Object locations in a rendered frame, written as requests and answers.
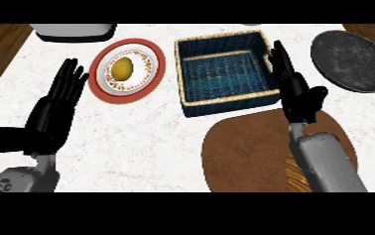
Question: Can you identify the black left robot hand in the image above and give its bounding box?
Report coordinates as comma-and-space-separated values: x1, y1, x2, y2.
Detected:
0, 58, 92, 157

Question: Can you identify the dark grey round plate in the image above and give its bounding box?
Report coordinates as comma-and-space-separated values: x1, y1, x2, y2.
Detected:
309, 29, 375, 94

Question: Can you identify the yellow lemon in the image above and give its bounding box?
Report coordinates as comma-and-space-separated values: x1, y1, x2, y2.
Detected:
109, 57, 135, 81

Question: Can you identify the brown wooden cutting board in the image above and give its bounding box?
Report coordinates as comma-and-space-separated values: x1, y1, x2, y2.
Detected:
201, 107, 359, 193

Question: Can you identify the blue wicker basket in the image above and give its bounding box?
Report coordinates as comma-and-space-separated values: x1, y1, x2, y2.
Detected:
173, 29, 282, 119

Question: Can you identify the white patterned plate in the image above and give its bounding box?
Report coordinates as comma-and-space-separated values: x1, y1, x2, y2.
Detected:
95, 49, 161, 97

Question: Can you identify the golden brown striped croissant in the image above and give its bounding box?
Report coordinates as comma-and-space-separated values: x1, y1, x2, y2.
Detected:
284, 153, 313, 193

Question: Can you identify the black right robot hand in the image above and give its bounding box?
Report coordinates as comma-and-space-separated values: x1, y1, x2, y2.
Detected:
267, 40, 329, 125

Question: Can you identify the red round plate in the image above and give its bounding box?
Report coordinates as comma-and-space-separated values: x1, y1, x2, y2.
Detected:
87, 38, 168, 105

